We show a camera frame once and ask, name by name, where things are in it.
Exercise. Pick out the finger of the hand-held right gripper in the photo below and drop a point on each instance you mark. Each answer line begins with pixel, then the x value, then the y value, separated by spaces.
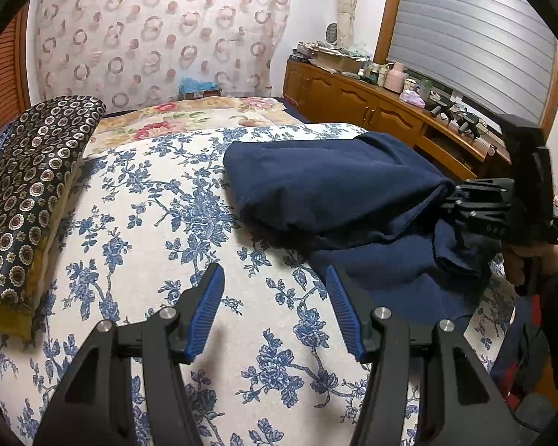
pixel 481 220
pixel 486 190

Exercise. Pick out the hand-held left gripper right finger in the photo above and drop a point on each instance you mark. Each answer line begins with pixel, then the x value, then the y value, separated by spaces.
pixel 344 316

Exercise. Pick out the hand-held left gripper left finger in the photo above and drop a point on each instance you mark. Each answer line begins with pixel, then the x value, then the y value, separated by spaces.
pixel 207 316

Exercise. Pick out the navy blue printed t-shirt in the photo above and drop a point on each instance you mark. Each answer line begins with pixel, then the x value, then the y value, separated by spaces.
pixel 330 181

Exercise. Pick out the person's right hand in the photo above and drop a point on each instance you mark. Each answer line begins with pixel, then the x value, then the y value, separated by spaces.
pixel 515 265

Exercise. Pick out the blue floral bed sheet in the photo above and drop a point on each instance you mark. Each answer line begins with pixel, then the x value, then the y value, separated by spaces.
pixel 144 265

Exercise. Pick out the lilac cloth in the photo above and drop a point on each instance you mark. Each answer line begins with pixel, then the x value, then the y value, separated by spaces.
pixel 412 98

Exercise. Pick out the pink jug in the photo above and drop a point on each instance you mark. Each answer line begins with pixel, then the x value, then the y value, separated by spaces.
pixel 394 78

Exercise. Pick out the wooden cabinet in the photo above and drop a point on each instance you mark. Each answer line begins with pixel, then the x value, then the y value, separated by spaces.
pixel 344 97

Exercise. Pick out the pink floral blanket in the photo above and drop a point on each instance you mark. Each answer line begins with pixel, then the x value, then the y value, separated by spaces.
pixel 167 121

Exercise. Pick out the mustard yellow pillow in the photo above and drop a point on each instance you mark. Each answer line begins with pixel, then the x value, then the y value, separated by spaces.
pixel 4 316

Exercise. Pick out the pile of papers and boxes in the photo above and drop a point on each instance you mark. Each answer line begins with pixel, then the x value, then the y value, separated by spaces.
pixel 330 58

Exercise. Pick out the small white fan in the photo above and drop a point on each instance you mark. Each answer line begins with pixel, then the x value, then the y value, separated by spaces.
pixel 333 35

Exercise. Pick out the dark medallion patterned pillow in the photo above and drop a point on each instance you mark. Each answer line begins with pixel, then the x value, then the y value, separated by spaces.
pixel 28 186

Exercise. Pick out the beige tied curtain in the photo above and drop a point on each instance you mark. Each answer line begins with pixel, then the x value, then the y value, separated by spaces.
pixel 346 4

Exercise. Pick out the circle patterned sheer curtain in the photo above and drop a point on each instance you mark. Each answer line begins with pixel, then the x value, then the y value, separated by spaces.
pixel 167 23

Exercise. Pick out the orange louvered door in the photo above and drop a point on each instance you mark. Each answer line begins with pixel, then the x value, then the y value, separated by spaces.
pixel 2 79

